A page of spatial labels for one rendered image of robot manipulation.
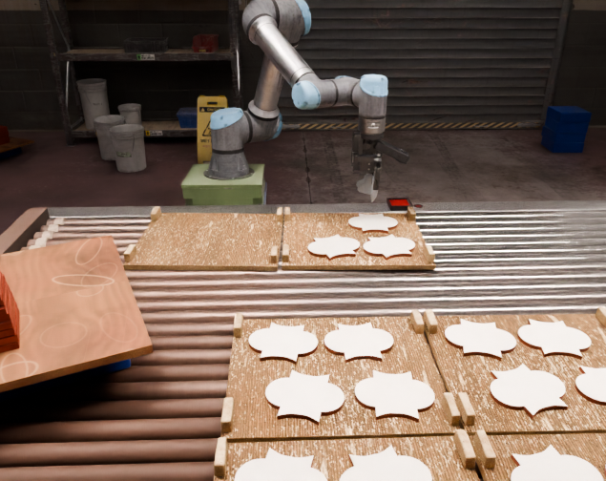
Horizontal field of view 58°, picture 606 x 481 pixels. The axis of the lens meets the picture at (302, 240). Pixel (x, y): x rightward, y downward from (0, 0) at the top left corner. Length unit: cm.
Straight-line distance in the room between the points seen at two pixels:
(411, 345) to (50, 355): 69
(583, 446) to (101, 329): 86
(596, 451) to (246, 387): 60
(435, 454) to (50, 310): 76
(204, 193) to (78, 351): 104
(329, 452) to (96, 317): 51
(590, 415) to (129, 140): 450
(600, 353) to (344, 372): 53
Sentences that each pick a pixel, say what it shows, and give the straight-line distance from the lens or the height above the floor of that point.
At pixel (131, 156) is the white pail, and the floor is 14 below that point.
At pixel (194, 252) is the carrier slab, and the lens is 156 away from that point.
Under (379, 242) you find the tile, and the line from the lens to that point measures 157.
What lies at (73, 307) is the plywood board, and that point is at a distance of 119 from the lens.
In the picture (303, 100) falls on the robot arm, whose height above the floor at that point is 132.
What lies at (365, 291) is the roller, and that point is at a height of 91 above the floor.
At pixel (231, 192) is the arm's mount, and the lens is 196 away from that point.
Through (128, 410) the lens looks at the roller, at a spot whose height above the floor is 91.
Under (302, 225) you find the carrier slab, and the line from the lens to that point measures 169.
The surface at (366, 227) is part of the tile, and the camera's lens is 166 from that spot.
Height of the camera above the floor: 164
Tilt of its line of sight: 26 degrees down
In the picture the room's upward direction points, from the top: straight up
